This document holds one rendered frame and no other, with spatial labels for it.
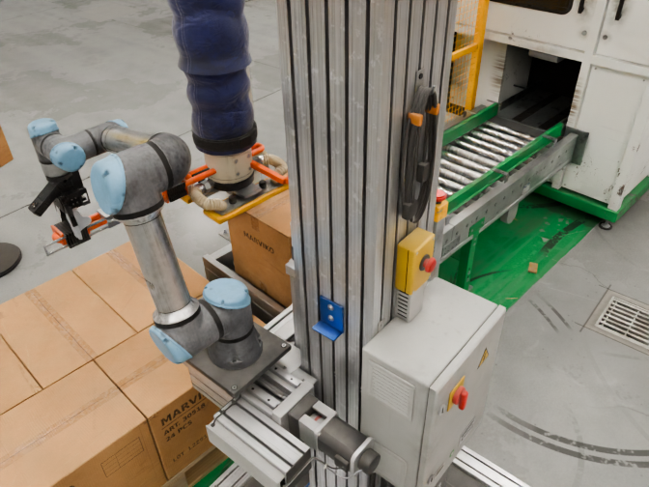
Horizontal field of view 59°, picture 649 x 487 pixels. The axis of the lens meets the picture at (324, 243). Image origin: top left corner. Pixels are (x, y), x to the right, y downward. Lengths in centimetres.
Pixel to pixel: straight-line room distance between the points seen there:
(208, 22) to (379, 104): 88
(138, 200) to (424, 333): 73
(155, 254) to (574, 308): 262
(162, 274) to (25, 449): 109
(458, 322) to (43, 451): 146
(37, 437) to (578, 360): 245
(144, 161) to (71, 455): 122
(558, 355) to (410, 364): 192
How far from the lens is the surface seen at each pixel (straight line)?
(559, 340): 330
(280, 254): 231
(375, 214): 119
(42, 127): 174
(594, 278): 376
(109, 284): 281
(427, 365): 137
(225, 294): 150
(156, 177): 131
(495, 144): 387
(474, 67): 413
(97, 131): 170
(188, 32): 187
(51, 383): 247
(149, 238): 134
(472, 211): 304
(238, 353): 159
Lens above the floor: 225
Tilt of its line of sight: 37 degrees down
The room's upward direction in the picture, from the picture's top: 2 degrees counter-clockwise
